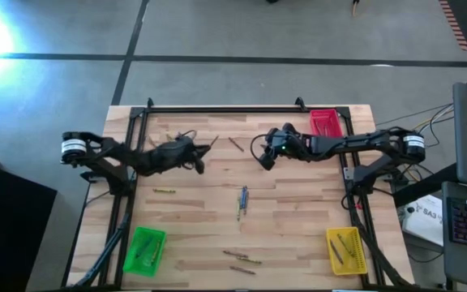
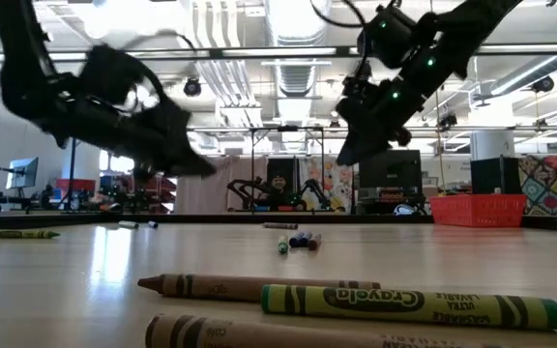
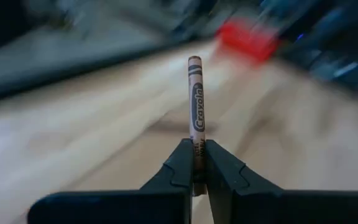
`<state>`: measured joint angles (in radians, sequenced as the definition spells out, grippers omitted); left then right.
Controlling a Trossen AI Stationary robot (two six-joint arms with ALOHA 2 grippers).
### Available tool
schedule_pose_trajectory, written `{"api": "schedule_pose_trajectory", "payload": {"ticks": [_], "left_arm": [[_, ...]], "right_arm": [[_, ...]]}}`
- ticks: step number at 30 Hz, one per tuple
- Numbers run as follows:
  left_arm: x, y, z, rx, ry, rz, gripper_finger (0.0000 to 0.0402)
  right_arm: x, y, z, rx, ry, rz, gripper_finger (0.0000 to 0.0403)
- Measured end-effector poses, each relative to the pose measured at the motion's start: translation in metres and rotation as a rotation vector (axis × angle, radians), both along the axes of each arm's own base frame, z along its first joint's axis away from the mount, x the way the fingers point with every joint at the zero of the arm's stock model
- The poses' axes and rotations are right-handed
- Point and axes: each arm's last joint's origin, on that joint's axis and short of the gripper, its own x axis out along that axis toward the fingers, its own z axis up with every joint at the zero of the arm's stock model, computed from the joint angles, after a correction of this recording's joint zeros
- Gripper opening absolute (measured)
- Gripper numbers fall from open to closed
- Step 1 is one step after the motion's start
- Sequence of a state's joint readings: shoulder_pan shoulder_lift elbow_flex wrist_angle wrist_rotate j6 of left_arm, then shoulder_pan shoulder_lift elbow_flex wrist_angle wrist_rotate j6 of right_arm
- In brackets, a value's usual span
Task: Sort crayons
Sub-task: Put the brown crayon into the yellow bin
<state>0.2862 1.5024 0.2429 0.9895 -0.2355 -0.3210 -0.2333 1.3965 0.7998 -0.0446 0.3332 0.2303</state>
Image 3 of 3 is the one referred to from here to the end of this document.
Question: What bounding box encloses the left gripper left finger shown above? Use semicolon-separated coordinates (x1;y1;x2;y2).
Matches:
28;139;194;224

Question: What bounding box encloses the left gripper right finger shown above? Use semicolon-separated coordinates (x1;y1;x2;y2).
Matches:
205;139;358;224

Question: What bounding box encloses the brown crayon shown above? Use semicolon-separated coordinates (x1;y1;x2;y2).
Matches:
187;55;207;197

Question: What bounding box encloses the red plastic basket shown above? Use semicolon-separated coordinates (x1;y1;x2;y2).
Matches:
214;17;281;66

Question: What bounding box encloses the black table frame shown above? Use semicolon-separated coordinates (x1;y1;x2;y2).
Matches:
0;37;217;105

